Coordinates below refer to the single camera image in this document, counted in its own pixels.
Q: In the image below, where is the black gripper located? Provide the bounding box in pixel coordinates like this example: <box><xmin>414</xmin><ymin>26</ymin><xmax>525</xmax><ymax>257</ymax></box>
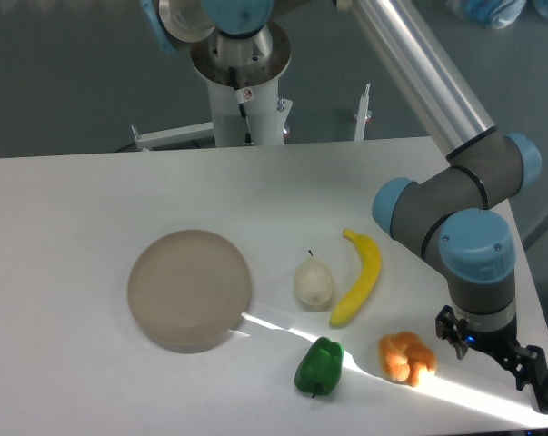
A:
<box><xmin>435</xmin><ymin>305</ymin><xmax>548</xmax><ymax>391</ymax></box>

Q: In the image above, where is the yellow banana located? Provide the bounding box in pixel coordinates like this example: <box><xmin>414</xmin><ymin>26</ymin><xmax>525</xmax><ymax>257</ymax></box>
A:
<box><xmin>329</xmin><ymin>229</ymin><xmax>382</xmax><ymax>328</ymax></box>

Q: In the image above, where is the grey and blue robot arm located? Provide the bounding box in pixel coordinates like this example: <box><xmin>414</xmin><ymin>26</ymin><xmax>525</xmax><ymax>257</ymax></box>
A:
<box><xmin>141</xmin><ymin>1</ymin><xmax>548</xmax><ymax>392</ymax></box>

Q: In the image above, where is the orange braided bread roll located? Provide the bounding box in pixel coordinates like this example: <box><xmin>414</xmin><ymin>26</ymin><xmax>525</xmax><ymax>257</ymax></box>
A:
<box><xmin>377</xmin><ymin>331</ymin><xmax>438</xmax><ymax>387</ymax></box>

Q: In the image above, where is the green bell pepper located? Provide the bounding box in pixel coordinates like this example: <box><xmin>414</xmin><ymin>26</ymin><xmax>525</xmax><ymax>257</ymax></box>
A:
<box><xmin>294</xmin><ymin>337</ymin><xmax>344</xmax><ymax>398</ymax></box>

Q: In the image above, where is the pale white pear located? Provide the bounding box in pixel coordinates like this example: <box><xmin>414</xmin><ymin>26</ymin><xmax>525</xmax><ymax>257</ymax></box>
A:
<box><xmin>294</xmin><ymin>250</ymin><xmax>335</xmax><ymax>312</ymax></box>

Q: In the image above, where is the beige round plate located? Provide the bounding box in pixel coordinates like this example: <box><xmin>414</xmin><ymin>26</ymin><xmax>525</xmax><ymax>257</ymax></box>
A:
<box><xmin>127</xmin><ymin>230</ymin><xmax>253</xmax><ymax>352</ymax></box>

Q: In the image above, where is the white metal post right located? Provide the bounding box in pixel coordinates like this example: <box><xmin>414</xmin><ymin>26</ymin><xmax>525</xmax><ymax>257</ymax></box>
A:
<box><xmin>354</xmin><ymin>83</ymin><xmax>372</xmax><ymax>141</ymax></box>

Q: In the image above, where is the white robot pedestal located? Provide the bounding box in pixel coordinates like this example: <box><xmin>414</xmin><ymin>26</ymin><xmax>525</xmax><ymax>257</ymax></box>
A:
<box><xmin>190</xmin><ymin>20</ymin><xmax>295</xmax><ymax>148</ymax></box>

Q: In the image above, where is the white metal bracket left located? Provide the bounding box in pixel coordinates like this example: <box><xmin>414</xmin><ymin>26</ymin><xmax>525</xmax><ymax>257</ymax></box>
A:
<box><xmin>131</xmin><ymin>122</ymin><xmax>214</xmax><ymax>151</ymax></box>

